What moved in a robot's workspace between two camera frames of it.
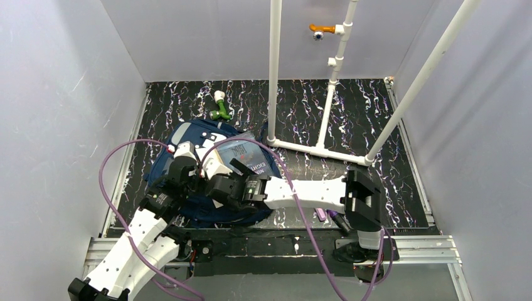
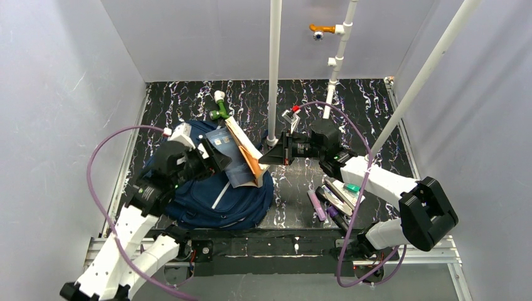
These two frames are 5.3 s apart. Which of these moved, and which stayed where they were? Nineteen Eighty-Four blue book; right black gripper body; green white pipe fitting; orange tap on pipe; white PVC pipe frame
Moved: Nineteen Eighty-Four blue book; right black gripper body
Stayed: white PVC pipe frame; green white pipe fitting; orange tap on pipe
